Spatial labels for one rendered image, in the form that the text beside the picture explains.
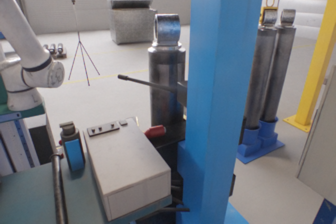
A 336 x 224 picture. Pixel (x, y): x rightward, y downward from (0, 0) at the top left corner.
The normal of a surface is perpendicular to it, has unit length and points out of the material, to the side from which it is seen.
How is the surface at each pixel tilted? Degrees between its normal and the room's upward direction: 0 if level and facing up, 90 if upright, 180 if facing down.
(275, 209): 0
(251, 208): 0
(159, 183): 90
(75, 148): 90
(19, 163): 90
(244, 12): 90
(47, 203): 0
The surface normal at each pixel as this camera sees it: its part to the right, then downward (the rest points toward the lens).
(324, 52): -0.88, 0.20
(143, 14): 0.39, 0.39
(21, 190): 0.00, -0.91
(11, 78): -0.11, 0.43
